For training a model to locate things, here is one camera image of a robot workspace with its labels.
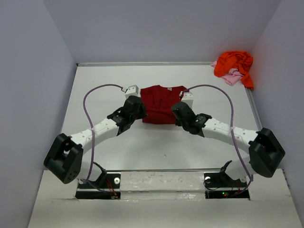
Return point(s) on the orange t-shirt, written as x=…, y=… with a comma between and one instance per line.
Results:
x=243, y=61

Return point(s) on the pink t-shirt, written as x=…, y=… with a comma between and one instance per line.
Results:
x=226, y=71

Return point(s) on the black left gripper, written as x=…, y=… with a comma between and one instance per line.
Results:
x=140, y=110

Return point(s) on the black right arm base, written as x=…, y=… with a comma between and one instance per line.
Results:
x=219, y=186

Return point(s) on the dark red t-shirt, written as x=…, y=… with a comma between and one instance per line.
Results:
x=158, y=101

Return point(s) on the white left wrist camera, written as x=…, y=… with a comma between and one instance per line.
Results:
x=132, y=91

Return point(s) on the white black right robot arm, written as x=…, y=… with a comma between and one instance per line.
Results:
x=265, y=153

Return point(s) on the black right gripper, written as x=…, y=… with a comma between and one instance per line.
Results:
x=177, y=110

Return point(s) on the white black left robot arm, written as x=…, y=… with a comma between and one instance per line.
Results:
x=65, y=156

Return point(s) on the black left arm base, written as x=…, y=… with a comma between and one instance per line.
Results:
x=108, y=189

